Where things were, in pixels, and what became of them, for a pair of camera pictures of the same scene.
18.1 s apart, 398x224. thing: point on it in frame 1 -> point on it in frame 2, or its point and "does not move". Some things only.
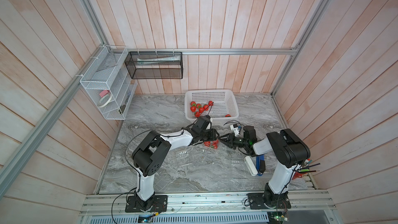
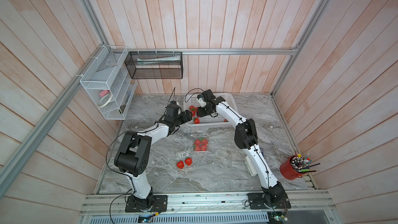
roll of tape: x=104 y=100 does not move
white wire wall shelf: x=108 y=81 does not move
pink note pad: x=103 y=93 does not move
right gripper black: x=229 y=141 -> x=200 y=113
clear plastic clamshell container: x=213 y=144 -> x=200 y=144
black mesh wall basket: x=155 y=65 does not move
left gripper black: x=213 y=135 -> x=185 y=119
